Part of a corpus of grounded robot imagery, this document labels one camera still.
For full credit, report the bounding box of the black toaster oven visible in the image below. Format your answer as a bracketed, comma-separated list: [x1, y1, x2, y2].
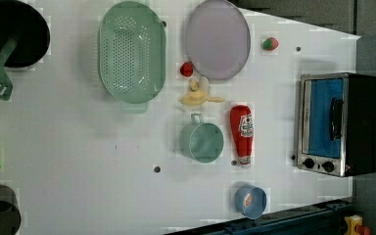
[296, 72, 376, 177]

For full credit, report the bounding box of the yellow peeled toy banana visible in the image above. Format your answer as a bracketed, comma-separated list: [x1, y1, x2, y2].
[179, 76, 225, 107]

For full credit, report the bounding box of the green mug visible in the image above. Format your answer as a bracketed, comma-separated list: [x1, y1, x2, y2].
[179, 113, 224, 164]

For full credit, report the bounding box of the red toy tomato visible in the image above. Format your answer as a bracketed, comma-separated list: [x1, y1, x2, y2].
[180, 62, 194, 77]

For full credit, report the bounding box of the red ketchup bottle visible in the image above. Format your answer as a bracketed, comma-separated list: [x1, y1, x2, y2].
[230, 105, 254, 168]

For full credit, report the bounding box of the lilac round plate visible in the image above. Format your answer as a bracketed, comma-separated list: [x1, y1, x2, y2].
[185, 0, 251, 79]

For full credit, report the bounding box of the green perforated colander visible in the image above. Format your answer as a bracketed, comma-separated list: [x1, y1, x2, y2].
[98, 1, 166, 114]

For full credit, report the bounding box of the blue bowl with orange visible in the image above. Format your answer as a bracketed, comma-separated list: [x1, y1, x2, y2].
[234, 185, 267, 219]

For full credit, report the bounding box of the toy strawberry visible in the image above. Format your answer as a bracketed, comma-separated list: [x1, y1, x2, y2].
[262, 37, 279, 51]

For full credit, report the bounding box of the black round pot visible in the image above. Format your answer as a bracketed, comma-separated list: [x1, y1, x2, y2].
[0, 0, 51, 69]

